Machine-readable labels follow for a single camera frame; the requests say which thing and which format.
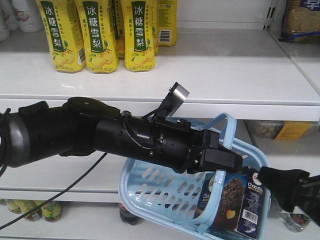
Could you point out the yellow pear drink bottle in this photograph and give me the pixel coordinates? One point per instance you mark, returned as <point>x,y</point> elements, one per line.
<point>139,53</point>
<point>167,22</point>
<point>64,35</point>
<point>99,41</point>

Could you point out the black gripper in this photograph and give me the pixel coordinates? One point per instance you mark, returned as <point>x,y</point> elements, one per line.
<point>180,147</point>

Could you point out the yellow pear drink bottle right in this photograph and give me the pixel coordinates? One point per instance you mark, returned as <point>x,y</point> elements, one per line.
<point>139,53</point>

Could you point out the navy Danisa cookie box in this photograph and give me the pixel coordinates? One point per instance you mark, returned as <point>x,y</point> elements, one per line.
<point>240,206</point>

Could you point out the yellow pear drink bottle rear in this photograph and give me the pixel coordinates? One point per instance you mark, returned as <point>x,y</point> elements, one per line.
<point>167,22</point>

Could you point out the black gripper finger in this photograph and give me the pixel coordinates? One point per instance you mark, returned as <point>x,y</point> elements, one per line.
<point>282,184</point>

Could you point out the light blue plastic basket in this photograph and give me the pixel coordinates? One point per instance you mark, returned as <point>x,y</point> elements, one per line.
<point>188,202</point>

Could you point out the white store shelving unit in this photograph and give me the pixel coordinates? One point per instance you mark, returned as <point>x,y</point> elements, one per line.
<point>229,58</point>

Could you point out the yellow pear drink bottle left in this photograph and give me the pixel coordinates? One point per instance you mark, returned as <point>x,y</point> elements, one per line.
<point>64,35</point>

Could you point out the blue bag of crackers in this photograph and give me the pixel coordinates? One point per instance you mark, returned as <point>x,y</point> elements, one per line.
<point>301,22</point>

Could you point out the yellow pear drink bottle middle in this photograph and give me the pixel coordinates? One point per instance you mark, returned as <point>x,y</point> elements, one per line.
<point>99,41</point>

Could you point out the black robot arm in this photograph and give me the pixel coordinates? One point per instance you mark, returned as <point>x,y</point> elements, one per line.
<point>84,125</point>

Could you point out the dark cola bottle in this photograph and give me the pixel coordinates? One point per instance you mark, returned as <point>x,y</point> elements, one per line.
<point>126,216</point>

